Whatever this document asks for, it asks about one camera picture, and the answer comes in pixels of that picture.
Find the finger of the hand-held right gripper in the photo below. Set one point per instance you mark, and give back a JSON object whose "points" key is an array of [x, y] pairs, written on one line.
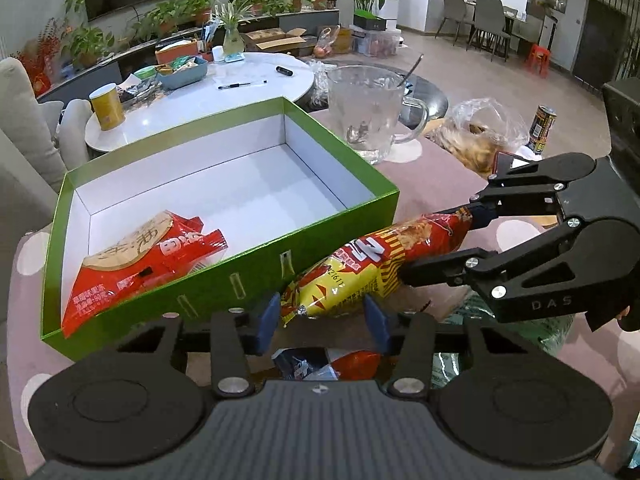
{"points": [[540, 270], [530, 180]]}

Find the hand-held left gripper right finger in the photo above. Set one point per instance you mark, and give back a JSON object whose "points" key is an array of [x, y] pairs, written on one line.
{"points": [[377, 324]]}

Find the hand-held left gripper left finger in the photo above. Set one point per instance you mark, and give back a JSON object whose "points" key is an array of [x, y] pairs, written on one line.
{"points": [[267, 321]]}

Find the dark blue red snack packet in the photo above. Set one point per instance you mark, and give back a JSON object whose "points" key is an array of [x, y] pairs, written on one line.
{"points": [[310, 365]]}

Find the green snack packet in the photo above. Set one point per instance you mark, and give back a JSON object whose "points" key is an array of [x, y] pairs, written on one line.
{"points": [[550, 332]]}

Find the red yellow snack packet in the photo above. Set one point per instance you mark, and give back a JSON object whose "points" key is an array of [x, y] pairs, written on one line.
{"points": [[360, 260]]}

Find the green cardboard box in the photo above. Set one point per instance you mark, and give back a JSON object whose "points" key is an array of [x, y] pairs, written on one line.
{"points": [[150, 305]]}

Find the phone in red case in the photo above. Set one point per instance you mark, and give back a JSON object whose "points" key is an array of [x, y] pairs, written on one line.
{"points": [[510, 162]]}

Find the dark drink can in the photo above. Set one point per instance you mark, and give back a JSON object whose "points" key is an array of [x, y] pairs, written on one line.
{"points": [[542, 130]]}

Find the plastic bag of bread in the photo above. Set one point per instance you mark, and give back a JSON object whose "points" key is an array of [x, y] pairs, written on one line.
{"points": [[475, 135]]}

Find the pink dotted tablecloth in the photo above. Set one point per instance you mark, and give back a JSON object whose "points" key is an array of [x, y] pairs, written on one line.
{"points": [[440, 195]]}

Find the dark door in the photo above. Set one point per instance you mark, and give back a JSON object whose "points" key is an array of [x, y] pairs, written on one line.
{"points": [[600, 35]]}

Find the red plastic stool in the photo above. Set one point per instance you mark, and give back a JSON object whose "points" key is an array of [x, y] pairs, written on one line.
{"points": [[537, 57]]}

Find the grey dining chair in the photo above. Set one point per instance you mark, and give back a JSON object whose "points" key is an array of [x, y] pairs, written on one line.
{"points": [[490, 20], [452, 7]]}

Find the glass mug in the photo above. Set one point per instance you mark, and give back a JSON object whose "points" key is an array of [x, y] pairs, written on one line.
{"points": [[365, 110]]}

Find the clear storage boxes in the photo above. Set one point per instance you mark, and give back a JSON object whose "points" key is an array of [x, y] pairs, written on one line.
{"points": [[380, 42]]}

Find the black and green box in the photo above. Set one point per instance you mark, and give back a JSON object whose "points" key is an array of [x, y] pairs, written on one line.
{"points": [[369, 21]]}

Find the white round table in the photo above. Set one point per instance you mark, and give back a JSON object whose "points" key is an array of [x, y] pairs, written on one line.
{"points": [[200, 105]]}

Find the black pen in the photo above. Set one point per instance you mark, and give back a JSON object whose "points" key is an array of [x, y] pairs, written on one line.
{"points": [[240, 84]]}

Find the plastic bag of fruit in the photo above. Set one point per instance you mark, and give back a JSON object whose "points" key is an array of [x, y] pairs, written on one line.
{"points": [[326, 42]]}

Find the black marker cap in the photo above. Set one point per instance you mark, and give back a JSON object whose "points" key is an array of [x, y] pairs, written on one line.
{"points": [[284, 71]]}

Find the blue plastic tray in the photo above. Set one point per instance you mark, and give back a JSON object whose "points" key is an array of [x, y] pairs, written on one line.
{"points": [[182, 75]]}

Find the yellow paper cup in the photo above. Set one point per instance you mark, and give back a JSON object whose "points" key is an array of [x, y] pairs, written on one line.
{"points": [[107, 107]]}

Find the small white cup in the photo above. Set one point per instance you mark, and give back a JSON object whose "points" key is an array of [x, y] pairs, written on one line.
{"points": [[218, 55]]}

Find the glass vase with plant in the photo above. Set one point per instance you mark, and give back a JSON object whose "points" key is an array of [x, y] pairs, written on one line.
{"points": [[232, 42]]}

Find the open cardboard box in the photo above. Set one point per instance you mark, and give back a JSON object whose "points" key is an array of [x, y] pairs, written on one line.
{"points": [[275, 40]]}

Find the orange box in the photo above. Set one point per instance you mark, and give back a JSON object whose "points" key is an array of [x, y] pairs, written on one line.
{"points": [[175, 51]]}

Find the beige sofa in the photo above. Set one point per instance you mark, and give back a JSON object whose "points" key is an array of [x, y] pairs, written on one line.
{"points": [[25, 125]]}

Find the row of potted plants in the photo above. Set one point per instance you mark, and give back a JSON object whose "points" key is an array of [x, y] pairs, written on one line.
{"points": [[170, 15]]}

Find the red flower decoration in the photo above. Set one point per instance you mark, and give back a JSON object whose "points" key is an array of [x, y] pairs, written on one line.
{"points": [[40, 55]]}

